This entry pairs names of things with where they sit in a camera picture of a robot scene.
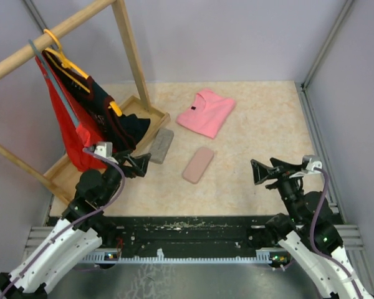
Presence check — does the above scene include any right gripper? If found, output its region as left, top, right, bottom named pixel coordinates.
left=251, top=156, right=304, bottom=222

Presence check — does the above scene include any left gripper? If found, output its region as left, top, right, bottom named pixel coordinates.
left=100, top=150, right=151, bottom=205

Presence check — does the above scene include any grey glasses case green lining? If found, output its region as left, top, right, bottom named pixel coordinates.
left=149, top=128, right=174, bottom=164

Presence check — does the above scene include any pink glasses case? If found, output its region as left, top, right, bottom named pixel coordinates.
left=182, top=147, right=214, bottom=184

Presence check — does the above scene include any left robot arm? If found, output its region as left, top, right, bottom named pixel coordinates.
left=0, top=148, right=151, bottom=298

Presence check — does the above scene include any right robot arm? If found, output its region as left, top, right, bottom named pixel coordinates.
left=251, top=155, right=374, bottom=298

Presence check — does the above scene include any dark striped hanging garment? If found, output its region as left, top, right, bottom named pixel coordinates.
left=42, top=50, right=151, bottom=151

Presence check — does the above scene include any wooden clothes rack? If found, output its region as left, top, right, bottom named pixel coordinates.
left=0, top=1, right=170, bottom=204

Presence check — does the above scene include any red hanging shirt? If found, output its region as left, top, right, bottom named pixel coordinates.
left=35, top=52, right=107, bottom=172

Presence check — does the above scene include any grey-blue plastic hanger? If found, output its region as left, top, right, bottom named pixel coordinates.
left=28, top=39, right=80, bottom=128

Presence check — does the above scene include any pink folded shirt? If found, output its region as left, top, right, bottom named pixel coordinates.
left=176, top=88, right=236, bottom=139

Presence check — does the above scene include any yellow plastic hanger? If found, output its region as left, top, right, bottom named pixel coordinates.
left=43, top=29, right=123, bottom=116

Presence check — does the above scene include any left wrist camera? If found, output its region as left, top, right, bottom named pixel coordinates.
left=93, top=141, right=116, bottom=163

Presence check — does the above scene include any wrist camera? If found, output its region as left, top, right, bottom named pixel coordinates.
left=302, top=155, right=323, bottom=175
left=93, top=141, right=116, bottom=163

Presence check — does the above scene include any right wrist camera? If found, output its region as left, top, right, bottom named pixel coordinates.
left=302, top=155, right=323, bottom=175

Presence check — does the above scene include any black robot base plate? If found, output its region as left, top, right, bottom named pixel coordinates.
left=46, top=214, right=303, bottom=269

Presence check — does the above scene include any aluminium frame rail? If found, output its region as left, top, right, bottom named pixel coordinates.
left=22, top=225, right=364, bottom=265

